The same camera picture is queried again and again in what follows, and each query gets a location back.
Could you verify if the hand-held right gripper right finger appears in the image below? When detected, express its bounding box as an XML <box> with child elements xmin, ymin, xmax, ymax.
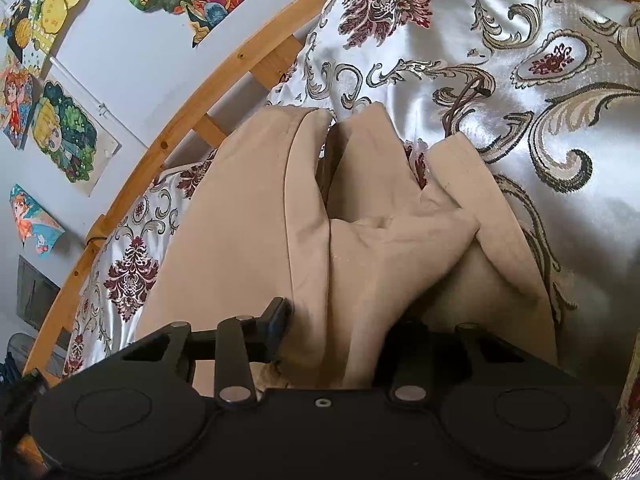
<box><xmin>374</xmin><ymin>317</ymin><xmax>538</xmax><ymax>403</ymax></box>

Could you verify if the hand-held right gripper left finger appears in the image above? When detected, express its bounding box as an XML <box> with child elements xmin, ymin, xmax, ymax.
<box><xmin>121</xmin><ymin>297</ymin><xmax>292</xmax><ymax>407</ymax></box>

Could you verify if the beige garment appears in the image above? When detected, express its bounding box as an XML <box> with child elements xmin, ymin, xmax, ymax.
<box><xmin>135</xmin><ymin>102</ymin><xmax>561</xmax><ymax>391</ymax></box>

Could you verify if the floral satin bedspread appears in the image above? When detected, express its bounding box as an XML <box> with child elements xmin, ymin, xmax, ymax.
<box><xmin>62</xmin><ymin>0</ymin><xmax>640</xmax><ymax>480</ymax></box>

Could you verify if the wooden bed frame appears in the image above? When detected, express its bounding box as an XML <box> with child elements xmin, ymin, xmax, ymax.
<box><xmin>22</xmin><ymin>0</ymin><xmax>640</xmax><ymax>388</ymax></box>

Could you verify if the grey wall panel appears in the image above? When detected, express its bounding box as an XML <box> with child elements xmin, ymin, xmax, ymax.
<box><xmin>16</xmin><ymin>254</ymin><xmax>62</xmax><ymax>335</ymax></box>

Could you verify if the brown cord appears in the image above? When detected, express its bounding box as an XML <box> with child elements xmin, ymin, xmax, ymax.
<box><xmin>442</xmin><ymin>76</ymin><xmax>495</xmax><ymax>137</ymax></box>

